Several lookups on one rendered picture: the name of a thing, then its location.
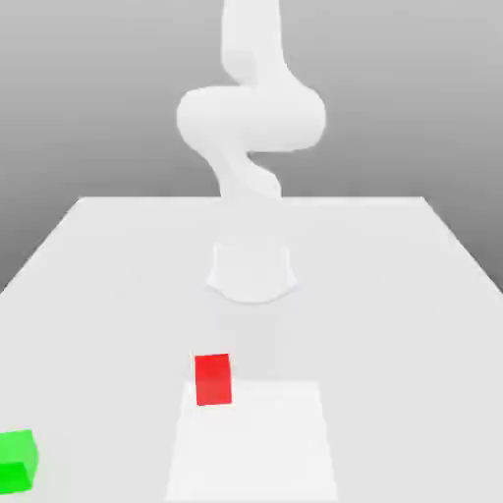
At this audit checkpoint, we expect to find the small green cube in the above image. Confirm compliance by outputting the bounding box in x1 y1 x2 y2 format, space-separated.
0 428 40 495

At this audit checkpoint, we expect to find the small red cube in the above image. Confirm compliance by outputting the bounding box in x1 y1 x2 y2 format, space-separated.
194 352 234 407

